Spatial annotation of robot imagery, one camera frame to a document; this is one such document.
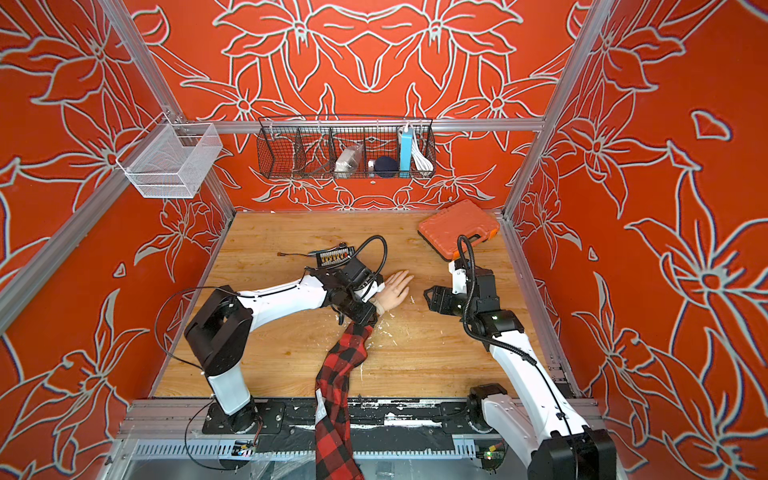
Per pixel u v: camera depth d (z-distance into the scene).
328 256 1.04
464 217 1.14
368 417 0.74
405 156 0.88
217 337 0.47
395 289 0.88
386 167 0.94
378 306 0.83
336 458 0.67
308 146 1.00
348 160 0.92
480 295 0.60
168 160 0.90
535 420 0.43
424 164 0.90
